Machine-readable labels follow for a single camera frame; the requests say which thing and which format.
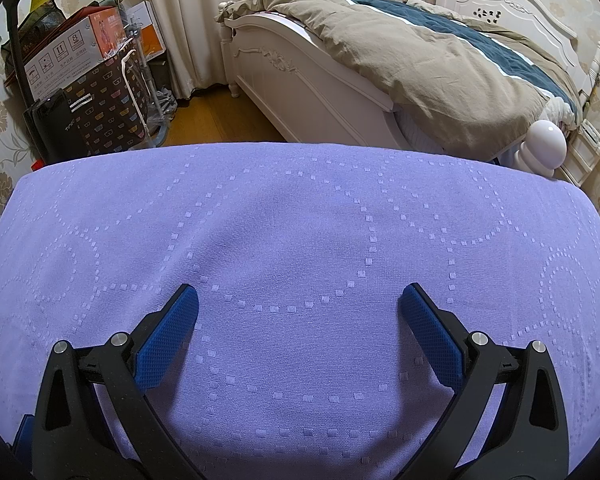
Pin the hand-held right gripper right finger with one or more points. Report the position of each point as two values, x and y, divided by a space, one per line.
432 332

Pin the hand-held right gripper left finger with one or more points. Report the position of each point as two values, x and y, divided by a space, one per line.
167 335

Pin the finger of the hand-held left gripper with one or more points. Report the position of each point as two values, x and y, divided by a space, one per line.
25 432

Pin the white ball finial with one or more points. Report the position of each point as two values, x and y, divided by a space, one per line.
545 142

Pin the grey metal stand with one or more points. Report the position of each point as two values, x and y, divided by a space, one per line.
162 110

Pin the brown patterned bag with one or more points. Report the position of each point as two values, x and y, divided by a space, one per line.
105 115

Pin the black bag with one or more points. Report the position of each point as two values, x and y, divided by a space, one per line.
55 125

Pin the white plastic drawer unit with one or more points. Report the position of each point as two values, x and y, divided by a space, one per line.
587 150

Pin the beige teal duvet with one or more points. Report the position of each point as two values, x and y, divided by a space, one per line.
430 75

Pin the white orange cardboard box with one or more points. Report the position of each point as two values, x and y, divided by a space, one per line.
60 55
147 27

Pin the bed with beige duvet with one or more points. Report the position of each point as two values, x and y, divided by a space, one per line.
290 60

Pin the black hand trolley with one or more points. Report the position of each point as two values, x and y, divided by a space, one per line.
17 50

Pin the cream curtain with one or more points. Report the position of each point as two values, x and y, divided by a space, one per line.
205 10

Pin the beige pillow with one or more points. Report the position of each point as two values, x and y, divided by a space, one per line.
427 3

